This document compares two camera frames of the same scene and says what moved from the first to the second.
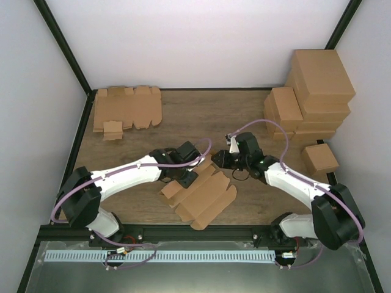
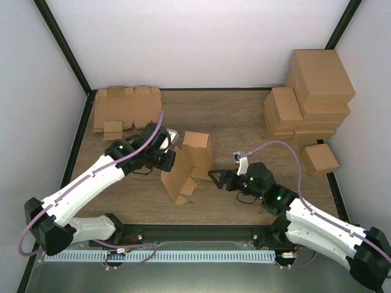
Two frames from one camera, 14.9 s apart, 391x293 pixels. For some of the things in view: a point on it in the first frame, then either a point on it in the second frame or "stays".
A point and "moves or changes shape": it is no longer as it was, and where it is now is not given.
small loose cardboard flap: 112,130 stays
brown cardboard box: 201,202 moves or changes shape
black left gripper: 187,182 → 167,165
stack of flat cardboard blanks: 139,105 stays
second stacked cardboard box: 325,112 stays
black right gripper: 224,162 → 232,174
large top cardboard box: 320,79 stays
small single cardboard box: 318,160 stays
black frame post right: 344,22 stays
